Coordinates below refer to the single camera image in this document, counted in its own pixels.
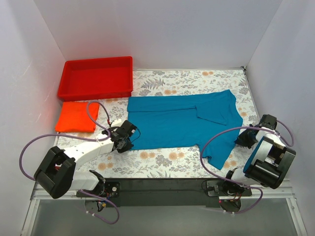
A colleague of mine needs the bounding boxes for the red plastic tray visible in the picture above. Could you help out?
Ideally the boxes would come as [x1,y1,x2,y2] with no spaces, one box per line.
[57,56,133,101]

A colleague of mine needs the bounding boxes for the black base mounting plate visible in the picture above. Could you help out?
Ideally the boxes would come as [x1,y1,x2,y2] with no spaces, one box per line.
[76,178,252,211]

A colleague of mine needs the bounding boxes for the teal t shirt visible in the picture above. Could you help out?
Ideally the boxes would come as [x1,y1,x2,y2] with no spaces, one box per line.
[127,90,243,170]

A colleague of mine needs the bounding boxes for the folded orange t shirt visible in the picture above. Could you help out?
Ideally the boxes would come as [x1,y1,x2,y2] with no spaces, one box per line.
[55,102,99,133]

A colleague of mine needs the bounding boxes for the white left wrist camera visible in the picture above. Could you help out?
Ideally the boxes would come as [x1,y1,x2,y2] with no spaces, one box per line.
[109,118,124,127]

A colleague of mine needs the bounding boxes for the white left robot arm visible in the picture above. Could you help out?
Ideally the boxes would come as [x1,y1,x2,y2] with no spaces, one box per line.
[34,119,138,199]

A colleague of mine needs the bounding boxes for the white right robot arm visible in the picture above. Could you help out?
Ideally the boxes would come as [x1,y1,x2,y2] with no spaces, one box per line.
[222,115,296,196]

